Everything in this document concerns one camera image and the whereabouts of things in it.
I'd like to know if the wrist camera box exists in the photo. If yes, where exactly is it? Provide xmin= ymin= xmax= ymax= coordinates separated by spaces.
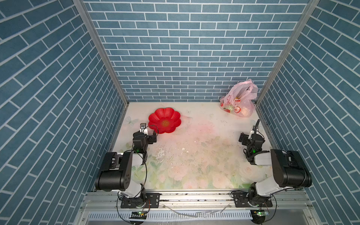
xmin=140 ymin=123 xmax=148 ymax=135
xmin=252 ymin=119 xmax=260 ymax=134

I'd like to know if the red flower-shaped plate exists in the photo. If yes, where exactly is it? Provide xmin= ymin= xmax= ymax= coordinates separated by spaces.
xmin=148 ymin=107 xmax=182 ymax=134

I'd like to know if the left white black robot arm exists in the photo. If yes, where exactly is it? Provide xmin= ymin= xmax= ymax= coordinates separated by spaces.
xmin=95 ymin=128 xmax=158 ymax=201

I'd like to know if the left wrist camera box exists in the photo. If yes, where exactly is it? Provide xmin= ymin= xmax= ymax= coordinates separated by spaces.
xmin=140 ymin=123 xmax=148 ymax=135

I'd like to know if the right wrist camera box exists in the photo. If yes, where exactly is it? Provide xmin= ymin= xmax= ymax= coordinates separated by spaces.
xmin=252 ymin=119 xmax=260 ymax=134

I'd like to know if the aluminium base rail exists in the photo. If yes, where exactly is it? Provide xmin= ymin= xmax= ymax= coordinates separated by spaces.
xmin=74 ymin=189 xmax=321 ymax=225

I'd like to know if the pink plastic bag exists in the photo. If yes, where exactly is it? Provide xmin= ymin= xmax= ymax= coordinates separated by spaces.
xmin=220 ymin=79 xmax=258 ymax=118

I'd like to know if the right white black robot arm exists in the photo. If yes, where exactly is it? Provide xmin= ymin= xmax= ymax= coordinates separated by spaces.
xmin=239 ymin=132 xmax=312 ymax=206

